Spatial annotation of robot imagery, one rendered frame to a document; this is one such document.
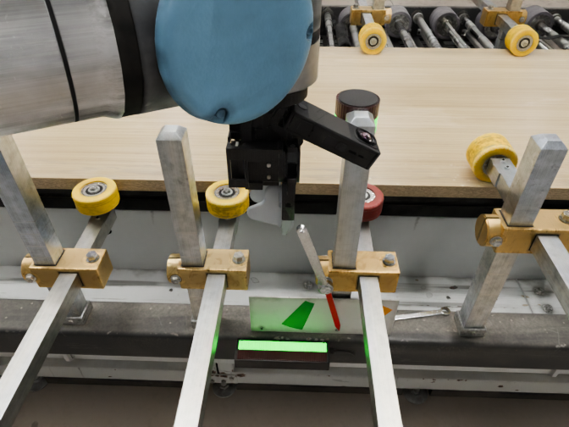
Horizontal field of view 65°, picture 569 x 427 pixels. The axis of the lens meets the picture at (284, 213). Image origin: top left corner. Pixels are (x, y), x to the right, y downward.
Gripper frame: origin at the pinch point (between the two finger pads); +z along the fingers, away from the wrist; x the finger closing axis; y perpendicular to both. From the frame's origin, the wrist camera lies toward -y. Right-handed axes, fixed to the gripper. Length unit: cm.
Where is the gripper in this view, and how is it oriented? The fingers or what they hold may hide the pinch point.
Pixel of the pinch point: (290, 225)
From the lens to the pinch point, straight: 59.1
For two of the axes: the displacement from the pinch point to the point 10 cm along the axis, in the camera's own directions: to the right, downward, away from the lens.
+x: -0.3, 6.4, -7.7
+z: -0.1, 7.7, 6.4
